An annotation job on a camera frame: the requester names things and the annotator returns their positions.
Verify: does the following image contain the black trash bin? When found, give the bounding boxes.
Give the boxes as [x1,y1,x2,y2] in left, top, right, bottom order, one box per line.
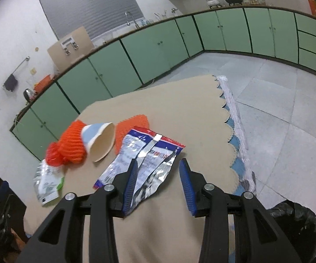
[266,200,316,263]

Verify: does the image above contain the dark hanging cloth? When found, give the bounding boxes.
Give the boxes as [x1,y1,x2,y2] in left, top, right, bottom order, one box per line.
[4,74,18,92]

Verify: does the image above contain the metal kettle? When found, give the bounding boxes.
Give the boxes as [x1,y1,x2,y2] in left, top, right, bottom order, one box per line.
[23,88,35,102]

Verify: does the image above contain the grey window blind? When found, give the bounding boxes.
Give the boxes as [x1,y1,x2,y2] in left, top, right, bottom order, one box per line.
[39,0,145,40]

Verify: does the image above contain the orange plastic basket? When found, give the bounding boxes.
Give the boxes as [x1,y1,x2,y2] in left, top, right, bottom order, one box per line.
[33,75,51,92]

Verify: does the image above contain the flat orange foam net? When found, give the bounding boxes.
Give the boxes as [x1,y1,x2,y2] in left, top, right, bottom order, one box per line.
[114,114,151,154]

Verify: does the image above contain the blue white paper cup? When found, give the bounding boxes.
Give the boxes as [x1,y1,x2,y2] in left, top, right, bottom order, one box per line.
[81,122,116,163]

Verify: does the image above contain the beige scalloped tablecloth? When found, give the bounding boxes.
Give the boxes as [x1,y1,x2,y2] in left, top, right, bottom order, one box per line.
[23,75,257,263]

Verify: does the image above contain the metal towel rail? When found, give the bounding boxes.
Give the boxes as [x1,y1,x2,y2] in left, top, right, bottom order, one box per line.
[3,56,30,88]

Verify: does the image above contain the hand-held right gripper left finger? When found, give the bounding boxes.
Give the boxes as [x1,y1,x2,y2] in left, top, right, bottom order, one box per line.
[23,158,139,263]

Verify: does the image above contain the bunched orange foam net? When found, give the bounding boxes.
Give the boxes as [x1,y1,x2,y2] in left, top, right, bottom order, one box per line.
[57,121,88,165]

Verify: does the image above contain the green lower cabinets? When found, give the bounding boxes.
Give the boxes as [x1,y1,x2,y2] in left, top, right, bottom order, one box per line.
[10,7,316,167]

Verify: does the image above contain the silver green snack packet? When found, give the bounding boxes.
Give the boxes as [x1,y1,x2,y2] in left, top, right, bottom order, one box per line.
[32,160,66,207]

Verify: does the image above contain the silver foil snack packet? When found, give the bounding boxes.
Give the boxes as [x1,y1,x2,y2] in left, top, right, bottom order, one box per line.
[93,126,186,217]

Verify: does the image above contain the metal faucet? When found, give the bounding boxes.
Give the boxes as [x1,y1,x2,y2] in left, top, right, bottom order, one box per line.
[125,11,140,29]

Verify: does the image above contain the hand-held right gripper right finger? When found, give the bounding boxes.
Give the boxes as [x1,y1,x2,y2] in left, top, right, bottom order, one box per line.
[179,158,302,263]

